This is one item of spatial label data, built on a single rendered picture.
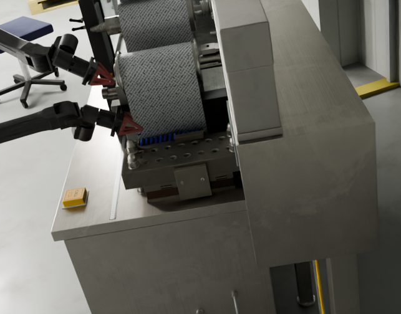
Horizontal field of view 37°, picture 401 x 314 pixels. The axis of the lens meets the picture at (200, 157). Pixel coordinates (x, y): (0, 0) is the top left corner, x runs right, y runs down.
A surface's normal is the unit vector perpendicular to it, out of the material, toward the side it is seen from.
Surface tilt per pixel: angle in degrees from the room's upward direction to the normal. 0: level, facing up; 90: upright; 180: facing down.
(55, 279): 0
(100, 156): 0
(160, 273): 90
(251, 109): 90
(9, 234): 0
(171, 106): 90
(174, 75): 90
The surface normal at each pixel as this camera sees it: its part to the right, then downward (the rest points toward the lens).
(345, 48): 0.31, 0.45
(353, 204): 0.04, 0.51
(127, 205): -0.18, -0.84
